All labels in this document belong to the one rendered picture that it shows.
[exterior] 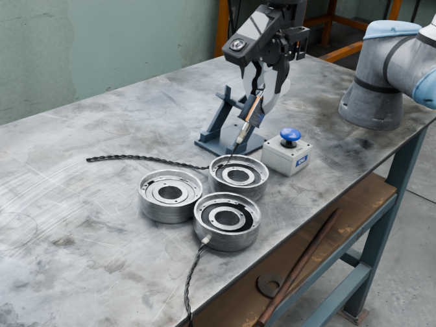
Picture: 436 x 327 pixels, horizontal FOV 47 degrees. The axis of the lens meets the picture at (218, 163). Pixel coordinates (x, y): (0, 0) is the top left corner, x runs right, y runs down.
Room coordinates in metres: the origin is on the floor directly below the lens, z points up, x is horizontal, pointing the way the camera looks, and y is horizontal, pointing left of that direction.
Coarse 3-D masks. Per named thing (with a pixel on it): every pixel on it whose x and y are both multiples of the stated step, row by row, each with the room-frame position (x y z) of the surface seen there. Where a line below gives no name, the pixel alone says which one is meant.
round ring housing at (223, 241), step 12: (204, 204) 0.64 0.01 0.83; (252, 204) 0.65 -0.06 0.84; (216, 216) 0.63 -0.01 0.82; (228, 216) 0.64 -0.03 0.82; (240, 216) 0.62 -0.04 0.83; (252, 216) 0.63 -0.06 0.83; (204, 228) 0.58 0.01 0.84; (228, 228) 0.59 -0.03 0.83; (252, 228) 0.58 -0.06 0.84; (216, 240) 0.57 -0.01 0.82; (228, 240) 0.56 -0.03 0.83; (240, 240) 0.57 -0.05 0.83; (252, 240) 0.58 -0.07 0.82
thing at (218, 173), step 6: (228, 162) 0.78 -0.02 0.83; (216, 168) 0.76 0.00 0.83; (222, 168) 0.76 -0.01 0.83; (246, 168) 0.77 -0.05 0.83; (252, 168) 0.77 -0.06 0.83; (216, 174) 0.74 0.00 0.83; (222, 174) 0.74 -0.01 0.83; (258, 174) 0.75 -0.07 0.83; (222, 180) 0.72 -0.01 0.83; (258, 180) 0.73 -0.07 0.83
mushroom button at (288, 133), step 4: (284, 128) 0.85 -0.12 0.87; (288, 128) 0.85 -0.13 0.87; (292, 128) 0.86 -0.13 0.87; (280, 132) 0.84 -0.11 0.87; (284, 132) 0.84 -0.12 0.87; (288, 132) 0.84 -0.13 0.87; (292, 132) 0.84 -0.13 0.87; (296, 132) 0.84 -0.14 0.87; (284, 136) 0.83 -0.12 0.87; (288, 136) 0.83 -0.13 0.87; (292, 136) 0.83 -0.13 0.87; (296, 136) 0.83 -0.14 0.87; (300, 136) 0.84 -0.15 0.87; (288, 140) 0.83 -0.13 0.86; (292, 140) 0.83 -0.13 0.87; (296, 140) 0.83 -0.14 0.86
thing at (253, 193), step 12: (228, 156) 0.79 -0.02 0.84; (240, 156) 0.79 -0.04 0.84; (228, 168) 0.76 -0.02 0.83; (240, 168) 0.77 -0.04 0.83; (264, 168) 0.76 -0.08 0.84; (216, 180) 0.70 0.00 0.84; (228, 180) 0.72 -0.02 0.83; (240, 180) 0.76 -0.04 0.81; (252, 180) 0.73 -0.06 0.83; (264, 180) 0.72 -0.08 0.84; (216, 192) 0.71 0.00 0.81; (228, 192) 0.69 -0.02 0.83; (240, 192) 0.69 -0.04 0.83; (252, 192) 0.69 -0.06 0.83
